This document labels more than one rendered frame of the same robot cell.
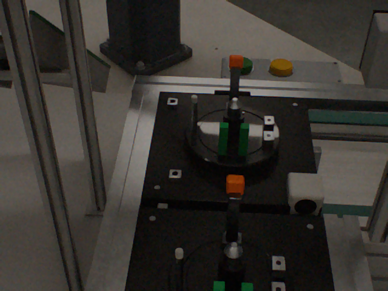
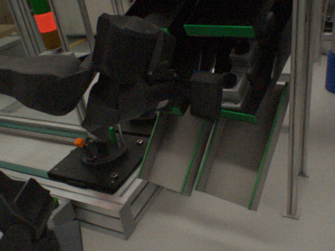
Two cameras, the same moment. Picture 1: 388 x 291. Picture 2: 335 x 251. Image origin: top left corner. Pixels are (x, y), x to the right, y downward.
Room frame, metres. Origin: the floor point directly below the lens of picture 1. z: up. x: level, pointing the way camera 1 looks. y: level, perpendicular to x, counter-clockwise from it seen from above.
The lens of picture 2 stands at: (1.30, 0.54, 1.52)
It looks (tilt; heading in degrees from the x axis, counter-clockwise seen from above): 30 degrees down; 209
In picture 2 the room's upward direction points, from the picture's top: 10 degrees counter-clockwise
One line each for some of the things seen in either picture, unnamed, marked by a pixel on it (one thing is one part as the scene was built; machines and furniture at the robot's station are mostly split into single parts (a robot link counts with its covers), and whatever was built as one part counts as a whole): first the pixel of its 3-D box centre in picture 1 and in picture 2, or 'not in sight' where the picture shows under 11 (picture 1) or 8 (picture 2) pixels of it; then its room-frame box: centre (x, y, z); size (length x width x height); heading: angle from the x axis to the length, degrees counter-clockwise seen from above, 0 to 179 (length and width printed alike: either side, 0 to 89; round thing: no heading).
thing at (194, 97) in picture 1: (194, 120); (120, 134); (0.60, 0.00, 1.03); 0.01 x 0.01 x 0.08; 87
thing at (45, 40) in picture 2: not in sight; (51, 38); (0.50, -0.24, 1.28); 0.05 x 0.05 x 0.05
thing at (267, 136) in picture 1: (268, 139); (92, 141); (0.61, -0.10, 1.00); 0.02 x 0.01 x 0.02; 177
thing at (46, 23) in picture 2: not in sight; (45, 21); (0.50, -0.24, 1.33); 0.05 x 0.05 x 0.05
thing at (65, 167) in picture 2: (231, 147); (104, 157); (0.63, -0.05, 0.96); 0.24 x 0.24 x 0.02; 87
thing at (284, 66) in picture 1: (280, 68); not in sight; (0.84, -0.15, 0.96); 0.04 x 0.04 x 0.02
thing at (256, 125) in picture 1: (232, 137); (103, 152); (0.63, -0.05, 0.98); 0.14 x 0.14 x 0.02
